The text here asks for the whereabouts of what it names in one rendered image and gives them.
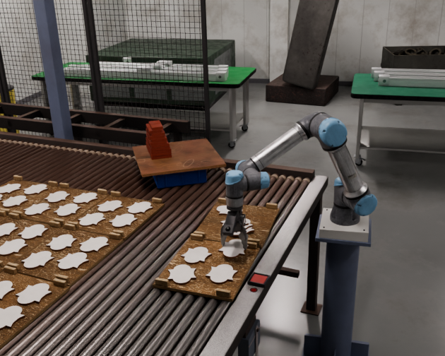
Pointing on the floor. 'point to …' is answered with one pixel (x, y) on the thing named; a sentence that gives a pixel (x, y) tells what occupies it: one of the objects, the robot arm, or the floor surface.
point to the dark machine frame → (120, 135)
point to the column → (338, 301)
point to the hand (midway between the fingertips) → (233, 247)
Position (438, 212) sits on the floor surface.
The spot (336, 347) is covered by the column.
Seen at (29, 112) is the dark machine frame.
